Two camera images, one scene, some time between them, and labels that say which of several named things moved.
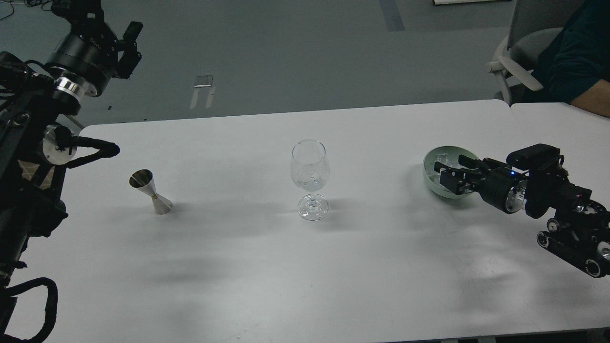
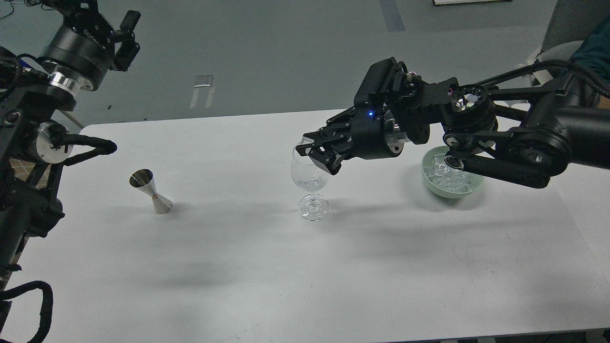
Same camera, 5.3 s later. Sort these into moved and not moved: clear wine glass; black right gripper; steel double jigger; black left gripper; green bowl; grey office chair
Moved: black right gripper; grey office chair
Not moved: green bowl; black left gripper; steel double jigger; clear wine glass
